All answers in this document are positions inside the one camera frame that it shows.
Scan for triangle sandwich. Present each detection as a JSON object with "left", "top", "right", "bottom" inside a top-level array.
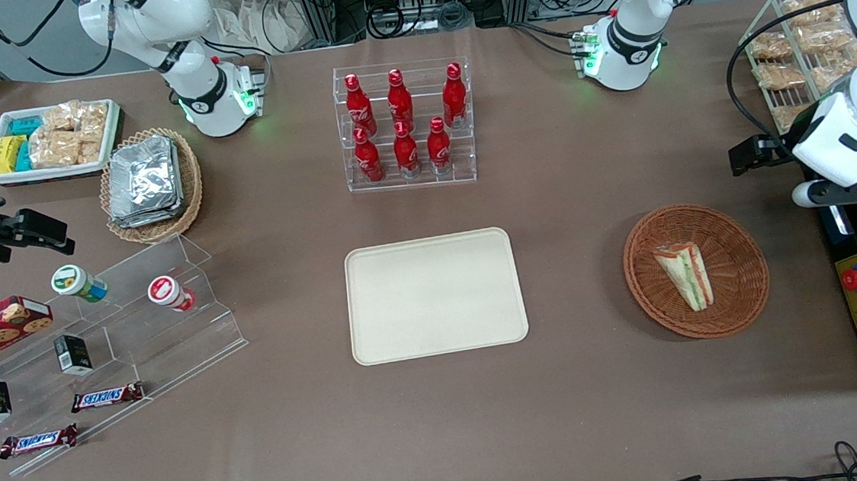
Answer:
[{"left": 651, "top": 239, "right": 716, "bottom": 316}]

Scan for white rectangular snack tray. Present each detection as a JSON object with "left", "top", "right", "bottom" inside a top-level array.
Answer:
[{"left": 0, "top": 98, "right": 127, "bottom": 186}]

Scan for brown round wicker basket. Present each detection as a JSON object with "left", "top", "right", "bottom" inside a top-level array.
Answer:
[{"left": 619, "top": 198, "right": 775, "bottom": 345}]

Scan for light oval wicker basket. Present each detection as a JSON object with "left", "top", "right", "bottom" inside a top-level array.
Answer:
[{"left": 95, "top": 124, "right": 208, "bottom": 248}]

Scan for beige plastic tray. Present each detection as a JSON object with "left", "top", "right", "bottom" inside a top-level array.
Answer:
[{"left": 342, "top": 225, "right": 531, "bottom": 368}]

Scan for bagged pastry snack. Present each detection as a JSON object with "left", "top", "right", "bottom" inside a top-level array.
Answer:
[
  {"left": 794, "top": 19, "right": 855, "bottom": 53},
  {"left": 807, "top": 46, "right": 857, "bottom": 94},
  {"left": 772, "top": 103, "right": 812, "bottom": 132},
  {"left": 748, "top": 29, "right": 794, "bottom": 62},
  {"left": 782, "top": 0, "right": 844, "bottom": 16},
  {"left": 753, "top": 59, "right": 808, "bottom": 92}
]

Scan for green lid yogurt cup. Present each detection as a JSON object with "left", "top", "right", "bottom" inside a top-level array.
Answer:
[{"left": 49, "top": 261, "right": 111, "bottom": 306}]

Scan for yellow snack packet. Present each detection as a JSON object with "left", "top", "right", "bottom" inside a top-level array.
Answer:
[{"left": 0, "top": 134, "right": 28, "bottom": 175}]

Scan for stack of silver foil packs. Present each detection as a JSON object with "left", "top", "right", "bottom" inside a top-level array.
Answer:
[{"left": 103, "top": 133, "right": 186, "bottom": 231}]

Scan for red lid yogurt cup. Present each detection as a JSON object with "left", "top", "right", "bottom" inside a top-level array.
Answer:
[{"left": 146, "top": 273, "right": 197, "bottom": 316}]

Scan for clear acrylic stepped display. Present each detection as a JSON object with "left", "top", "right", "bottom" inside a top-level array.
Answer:
[{"left": 0, "top": 229, "right": 258, "bottom": 480}]

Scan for snickers chocolate bar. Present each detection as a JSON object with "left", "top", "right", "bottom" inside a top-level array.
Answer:
[
  {"left": 0, "top": 422, "right": 80, "bottom": 460},
  {"left": 69, "top": 380, "right": 146, "bottom": 415}
]

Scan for clear acrylic bottle rack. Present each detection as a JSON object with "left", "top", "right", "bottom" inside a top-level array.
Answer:
[{"left": 332, "top": 56, "right": 480, "bottom": 194}]

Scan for red cola bottle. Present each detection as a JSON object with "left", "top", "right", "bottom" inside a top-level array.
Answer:
[
  {"left": 343, "top": 72, "right": 378, "bottom": 137},
  {"left": 351, "top": 126, "right": 386, "bottom": 185},
  {"left": 439, "top": 62, "right": 470, "bottom": 130},
  {"left": 391, "top": 119, "right": 422, "bottom": 181},
  {"left": 384, "top": 68, "right": 416, "bottom": 131},
  {"left": 424, "top": 116, "right": 454, "bottom": 177}
]

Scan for crumpled clear plastic bag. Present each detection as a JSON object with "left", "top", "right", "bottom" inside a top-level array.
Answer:
[{"left": 209, "top": 0, "right": 309, "bottom": 59}]

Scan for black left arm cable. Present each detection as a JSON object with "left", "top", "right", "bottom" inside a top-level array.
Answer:
[{"left": 720, "top": 0, "right": 857, "bottom": 165}]

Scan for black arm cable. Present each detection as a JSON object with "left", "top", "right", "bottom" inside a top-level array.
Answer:
[
  {"left": 720, "top": 0, "right": 857, "bottom": 165},
  {"left": 0, "top": 0, "right": 120, "bottom": 84}
]

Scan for white wire rack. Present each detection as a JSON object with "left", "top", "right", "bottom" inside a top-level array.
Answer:
[{"left": 734, "top": 0, "right": 857, "bottom": 136}]

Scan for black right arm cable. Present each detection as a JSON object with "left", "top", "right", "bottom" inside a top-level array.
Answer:
[{"left": 0, "top": 0, "right": 120, "bottom": 84}]

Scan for tangled black cables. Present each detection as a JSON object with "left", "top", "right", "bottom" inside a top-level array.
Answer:
[{"left": 705, "top": 439, "right": 857, "bottom": 481}]

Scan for coiled black cable bundle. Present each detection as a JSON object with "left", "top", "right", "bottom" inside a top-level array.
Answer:
[{"left": 363, "top": 0, "right": 476, "bottom": 41}]

